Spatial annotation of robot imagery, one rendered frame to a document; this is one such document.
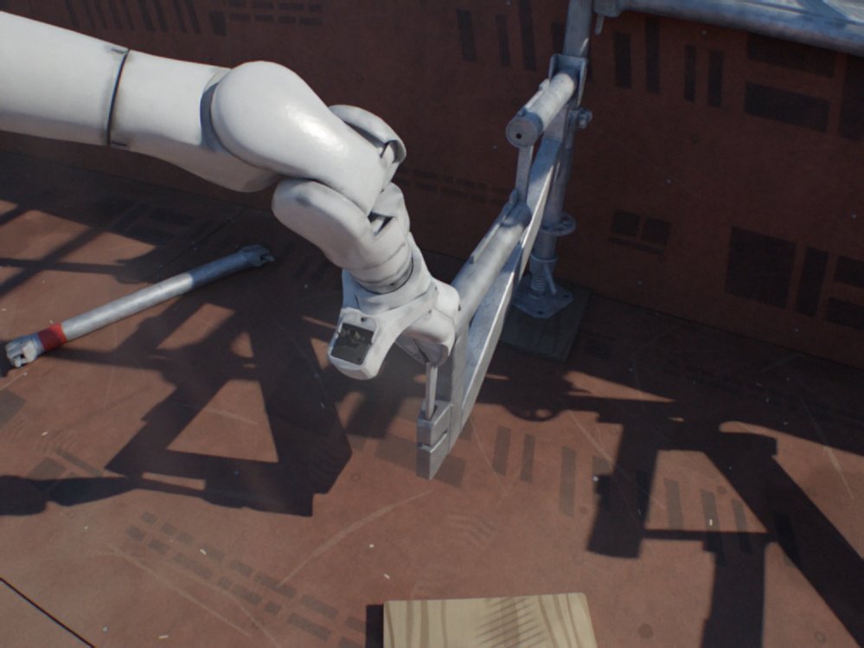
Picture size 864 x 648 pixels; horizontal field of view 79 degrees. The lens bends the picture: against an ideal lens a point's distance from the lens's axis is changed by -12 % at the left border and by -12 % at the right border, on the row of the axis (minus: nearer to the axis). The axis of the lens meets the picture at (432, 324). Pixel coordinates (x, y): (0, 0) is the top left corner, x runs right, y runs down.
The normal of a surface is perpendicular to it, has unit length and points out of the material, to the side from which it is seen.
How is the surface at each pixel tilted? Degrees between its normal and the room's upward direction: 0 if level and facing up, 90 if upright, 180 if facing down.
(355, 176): 66
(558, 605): 0
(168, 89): 54
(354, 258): 130
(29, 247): 0
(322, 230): 120
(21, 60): 62
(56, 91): 79
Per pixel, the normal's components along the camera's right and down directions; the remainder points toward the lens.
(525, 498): 0.04, -0.79
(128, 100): 0.41, 0.32
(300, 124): 0.62, -0.01
